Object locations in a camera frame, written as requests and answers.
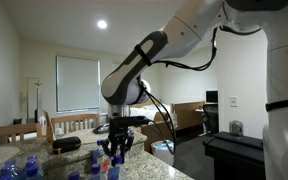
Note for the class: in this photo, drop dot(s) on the white trash bin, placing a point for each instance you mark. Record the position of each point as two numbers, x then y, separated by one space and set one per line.
160 156

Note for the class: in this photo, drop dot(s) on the black low cabinet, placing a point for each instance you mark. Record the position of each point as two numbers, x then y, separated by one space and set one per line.
234 156

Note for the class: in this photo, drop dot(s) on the black zip case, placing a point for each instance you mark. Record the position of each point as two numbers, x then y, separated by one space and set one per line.
66 144

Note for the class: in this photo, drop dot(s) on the brown wooden bed frame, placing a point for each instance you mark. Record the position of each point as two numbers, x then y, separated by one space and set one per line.
150 131

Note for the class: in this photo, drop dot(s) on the shrink-wrapped water bottle pack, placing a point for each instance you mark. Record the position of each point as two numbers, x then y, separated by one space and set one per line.
30 166

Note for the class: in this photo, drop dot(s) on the white wall switch plate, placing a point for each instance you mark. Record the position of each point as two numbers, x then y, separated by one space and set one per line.
234 101

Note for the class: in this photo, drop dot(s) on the wooden desk panel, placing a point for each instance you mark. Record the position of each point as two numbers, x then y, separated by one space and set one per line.
187 115

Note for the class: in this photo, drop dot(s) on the round ceiling light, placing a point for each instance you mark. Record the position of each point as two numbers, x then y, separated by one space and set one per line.
101 24

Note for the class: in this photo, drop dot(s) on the wooden dining chair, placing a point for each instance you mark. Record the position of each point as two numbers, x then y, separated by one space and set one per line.
14 128
74 118

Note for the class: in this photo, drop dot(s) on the gray cylindrical device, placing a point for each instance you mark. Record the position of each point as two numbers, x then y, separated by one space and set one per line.
236 128

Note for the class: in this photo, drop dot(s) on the large white window blind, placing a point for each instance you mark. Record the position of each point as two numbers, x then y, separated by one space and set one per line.
77 83

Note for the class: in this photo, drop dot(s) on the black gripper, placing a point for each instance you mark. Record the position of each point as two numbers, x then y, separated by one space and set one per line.
120 131

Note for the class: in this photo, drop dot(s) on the white bedding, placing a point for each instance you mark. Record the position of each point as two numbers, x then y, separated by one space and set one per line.
159 111

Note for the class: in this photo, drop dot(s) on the black computer monitor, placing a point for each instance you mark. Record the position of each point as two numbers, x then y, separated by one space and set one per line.
212 96

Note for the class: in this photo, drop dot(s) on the tan wooden board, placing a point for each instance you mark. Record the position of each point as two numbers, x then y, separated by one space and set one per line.
49 130

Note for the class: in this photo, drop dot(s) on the black office chair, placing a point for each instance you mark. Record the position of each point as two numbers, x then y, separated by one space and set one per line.
211 118

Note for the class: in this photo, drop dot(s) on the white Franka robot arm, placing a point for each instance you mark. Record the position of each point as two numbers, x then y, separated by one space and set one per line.
190 30

